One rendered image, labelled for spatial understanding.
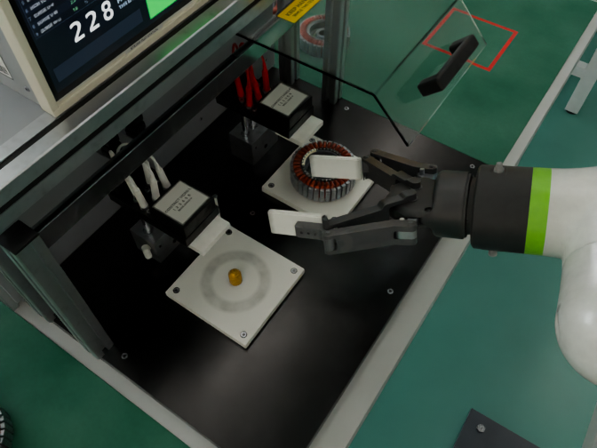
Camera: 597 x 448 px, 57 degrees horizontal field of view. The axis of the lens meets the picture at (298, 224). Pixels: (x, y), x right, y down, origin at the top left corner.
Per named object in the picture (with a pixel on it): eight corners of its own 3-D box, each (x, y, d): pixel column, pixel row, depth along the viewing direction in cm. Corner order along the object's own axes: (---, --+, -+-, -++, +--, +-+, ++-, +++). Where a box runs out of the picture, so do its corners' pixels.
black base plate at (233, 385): (483, 172, 100) (487, 164, 98) (279, 494, 70) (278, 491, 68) (272, 75, 115) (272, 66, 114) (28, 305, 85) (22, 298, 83)
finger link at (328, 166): (360, 159, 70) (362, 156, 71) (308, 156, 73) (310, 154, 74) (362, 180, 72) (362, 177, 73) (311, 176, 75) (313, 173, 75)
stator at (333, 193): (367, 171, 96) (370, 156, 93) (333, 214, 91) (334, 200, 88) (313, 144, 100) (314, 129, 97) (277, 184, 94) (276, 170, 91)
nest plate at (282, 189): (381, 172, 97) (382, 168, 96) (336, 232, 90) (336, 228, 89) (310, 138, 102) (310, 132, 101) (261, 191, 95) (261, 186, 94)
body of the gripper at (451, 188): (465, 256, 60) (381, 246, 63) (474, 213, 66) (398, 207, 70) (468, 196, 56) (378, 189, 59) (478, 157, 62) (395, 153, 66)
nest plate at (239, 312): (305, 272, 86) (305, 268, 85) (245, 348, 79) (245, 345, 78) (228, 228, 91) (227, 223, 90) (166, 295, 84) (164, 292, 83)
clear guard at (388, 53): (486, 45, 80) (498, 9, 75) (409, 148, 69) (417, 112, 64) (299, -26, 91) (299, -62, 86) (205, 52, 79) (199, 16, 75)
